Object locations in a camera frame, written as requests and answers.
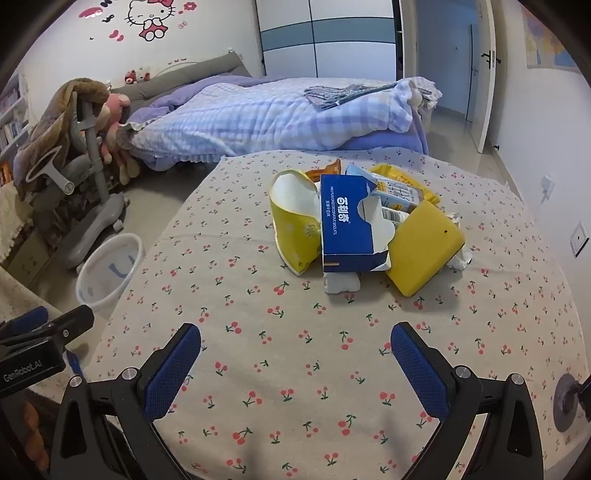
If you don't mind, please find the white and blue wardrobe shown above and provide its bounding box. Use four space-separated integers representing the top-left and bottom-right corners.
255 0 402 79

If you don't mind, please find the striped folded cloth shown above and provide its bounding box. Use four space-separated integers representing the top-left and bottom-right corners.
304 83 398 112

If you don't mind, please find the wall poster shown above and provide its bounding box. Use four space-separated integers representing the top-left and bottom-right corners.
522 4 580 70

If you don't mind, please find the blue cardboard box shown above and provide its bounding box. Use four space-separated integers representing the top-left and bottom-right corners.
318 174 393 276

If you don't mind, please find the blue checked duvet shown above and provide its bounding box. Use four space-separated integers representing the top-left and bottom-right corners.
117 76 444 160

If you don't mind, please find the white wall switch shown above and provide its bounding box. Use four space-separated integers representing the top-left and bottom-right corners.
570 220 591 257

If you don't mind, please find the yellow snack bag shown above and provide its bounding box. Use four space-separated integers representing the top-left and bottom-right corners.
372 164 441 206

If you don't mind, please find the cartoon cat wall sticker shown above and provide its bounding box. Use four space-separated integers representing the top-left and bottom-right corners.
78 0 199 42

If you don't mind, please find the white door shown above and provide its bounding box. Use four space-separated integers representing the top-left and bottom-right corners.
464 0 499 154

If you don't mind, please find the pink plush toy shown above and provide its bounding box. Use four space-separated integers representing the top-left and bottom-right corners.
99 92 139 185

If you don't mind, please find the brown blanket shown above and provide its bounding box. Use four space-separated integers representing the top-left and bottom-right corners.
14 78 112 195

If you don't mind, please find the orange snack wrapper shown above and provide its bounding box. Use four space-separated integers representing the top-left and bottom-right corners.
307 158 342 183

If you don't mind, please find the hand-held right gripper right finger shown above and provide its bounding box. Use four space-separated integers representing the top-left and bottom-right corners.
390 322 551 480

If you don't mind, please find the bookshelf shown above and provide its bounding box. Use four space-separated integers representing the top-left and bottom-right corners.
0 74 31 158

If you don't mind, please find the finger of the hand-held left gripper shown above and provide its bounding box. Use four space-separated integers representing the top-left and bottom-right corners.
0 305 49 340
32 305 95 348

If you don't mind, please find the white tissue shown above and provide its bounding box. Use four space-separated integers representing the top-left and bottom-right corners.
323 271 362 295
443 212 472 270

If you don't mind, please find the grey chair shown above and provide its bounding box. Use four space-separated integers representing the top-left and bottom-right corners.
25 99 127 271

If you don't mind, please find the orange brown plush toy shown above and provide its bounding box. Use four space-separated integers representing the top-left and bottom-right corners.
18 399 49 469

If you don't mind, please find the bed with purple sheet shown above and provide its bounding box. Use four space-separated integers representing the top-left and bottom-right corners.
139 76 430 169

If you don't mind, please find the yellow sponge block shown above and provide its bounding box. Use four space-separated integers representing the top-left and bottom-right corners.
384 200 466 297

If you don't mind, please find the cream lace cloth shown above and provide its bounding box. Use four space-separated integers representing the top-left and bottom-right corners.
0 185 28 264

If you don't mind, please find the light blue drink carton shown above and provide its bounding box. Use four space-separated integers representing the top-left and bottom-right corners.
345 164 423 222

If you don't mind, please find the grey headboard cushion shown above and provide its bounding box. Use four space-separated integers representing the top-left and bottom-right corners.
111 52 252 100

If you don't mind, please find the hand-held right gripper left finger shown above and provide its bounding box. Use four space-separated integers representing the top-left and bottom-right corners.
48 323 202 480

